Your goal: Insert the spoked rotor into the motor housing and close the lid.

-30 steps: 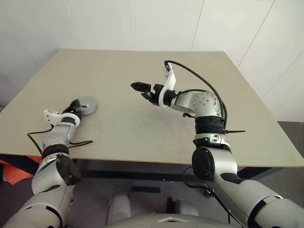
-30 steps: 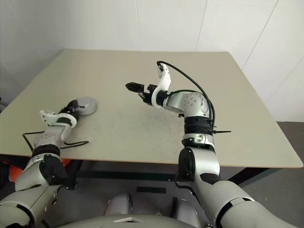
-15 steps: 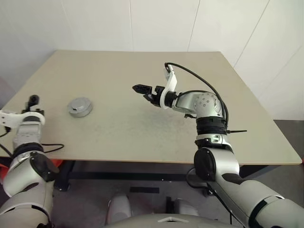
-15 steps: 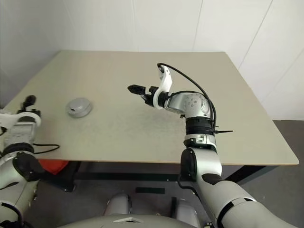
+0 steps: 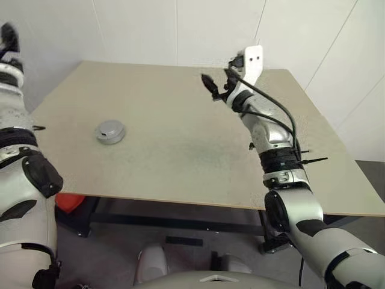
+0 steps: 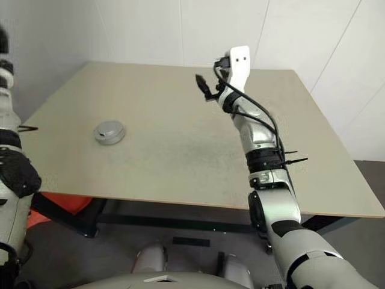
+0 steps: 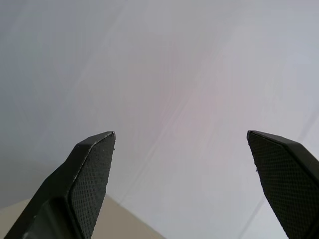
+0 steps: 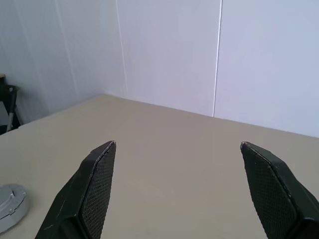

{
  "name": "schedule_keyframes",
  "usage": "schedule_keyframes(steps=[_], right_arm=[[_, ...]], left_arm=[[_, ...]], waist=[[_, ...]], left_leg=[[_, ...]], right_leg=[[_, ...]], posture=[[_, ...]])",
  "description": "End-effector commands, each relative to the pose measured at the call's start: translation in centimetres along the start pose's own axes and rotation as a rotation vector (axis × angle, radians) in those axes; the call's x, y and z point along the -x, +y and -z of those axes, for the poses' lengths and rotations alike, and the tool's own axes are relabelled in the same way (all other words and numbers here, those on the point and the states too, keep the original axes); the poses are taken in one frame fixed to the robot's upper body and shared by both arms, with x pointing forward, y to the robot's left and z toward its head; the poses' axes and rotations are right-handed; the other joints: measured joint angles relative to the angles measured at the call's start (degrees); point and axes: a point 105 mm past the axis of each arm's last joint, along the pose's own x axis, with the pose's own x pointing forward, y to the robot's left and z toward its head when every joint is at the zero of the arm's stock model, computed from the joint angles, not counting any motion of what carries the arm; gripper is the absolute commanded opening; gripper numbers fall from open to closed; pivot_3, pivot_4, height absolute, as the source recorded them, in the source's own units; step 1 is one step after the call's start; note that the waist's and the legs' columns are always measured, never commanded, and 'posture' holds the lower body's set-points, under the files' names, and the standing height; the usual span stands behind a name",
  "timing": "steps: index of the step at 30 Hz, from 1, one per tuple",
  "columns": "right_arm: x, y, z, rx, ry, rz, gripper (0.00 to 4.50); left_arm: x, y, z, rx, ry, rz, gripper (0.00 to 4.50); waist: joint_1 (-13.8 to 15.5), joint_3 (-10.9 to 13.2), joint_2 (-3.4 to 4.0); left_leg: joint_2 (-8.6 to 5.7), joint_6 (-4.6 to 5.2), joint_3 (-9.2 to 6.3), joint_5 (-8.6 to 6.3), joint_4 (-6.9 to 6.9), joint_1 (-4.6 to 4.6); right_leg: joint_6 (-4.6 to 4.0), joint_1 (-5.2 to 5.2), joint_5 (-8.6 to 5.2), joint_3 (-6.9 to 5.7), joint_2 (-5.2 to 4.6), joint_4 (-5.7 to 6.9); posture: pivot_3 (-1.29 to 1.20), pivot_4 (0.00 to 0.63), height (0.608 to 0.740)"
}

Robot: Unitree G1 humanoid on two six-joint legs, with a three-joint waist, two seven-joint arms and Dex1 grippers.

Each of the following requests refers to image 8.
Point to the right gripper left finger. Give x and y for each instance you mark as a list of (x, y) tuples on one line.
[(82, 199)]

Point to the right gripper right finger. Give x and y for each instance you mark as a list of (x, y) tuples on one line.
[(279, 199)]

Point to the silver motor stator housing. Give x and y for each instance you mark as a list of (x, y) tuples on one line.
[(10, 204)]

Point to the black metal stand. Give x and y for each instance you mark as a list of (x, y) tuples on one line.
[(13, 99)]

